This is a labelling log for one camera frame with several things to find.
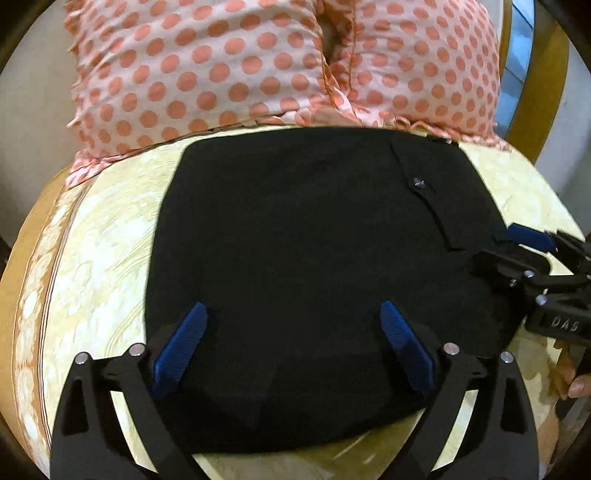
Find black pants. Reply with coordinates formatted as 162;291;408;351
144;128;524;454

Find person's right hand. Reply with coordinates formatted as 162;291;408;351
551;340;591;400

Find cream patterned bedsheet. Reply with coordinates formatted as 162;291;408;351
1;138;583;479

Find right pink polka-dot pillow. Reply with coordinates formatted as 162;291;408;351
321;0;507;149

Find pink polka-dot pillow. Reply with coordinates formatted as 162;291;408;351
321;0;507;149
64;1;338;187

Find wooden framed window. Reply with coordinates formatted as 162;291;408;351
495;1;570;163

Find left pink polka-dot pillow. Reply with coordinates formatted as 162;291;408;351
64;1;338;187

